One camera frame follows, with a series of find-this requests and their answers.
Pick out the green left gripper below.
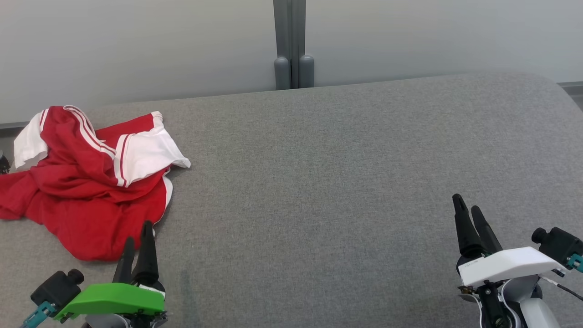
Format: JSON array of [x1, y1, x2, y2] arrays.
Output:
[[55, 220, 166, 321]]

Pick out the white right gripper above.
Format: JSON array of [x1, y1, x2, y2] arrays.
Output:
[[452, 193, 568, 289]]

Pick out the red shorts with white trim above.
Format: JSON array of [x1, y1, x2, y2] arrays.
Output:
[[0, 165, 174, 262]]

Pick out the red jersey with white sleeves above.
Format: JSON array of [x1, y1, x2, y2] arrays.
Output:
[[13, 105, 192, 203]]

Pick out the grey double partition post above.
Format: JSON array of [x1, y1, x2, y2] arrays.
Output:
[[273, 0, 315, 90]]

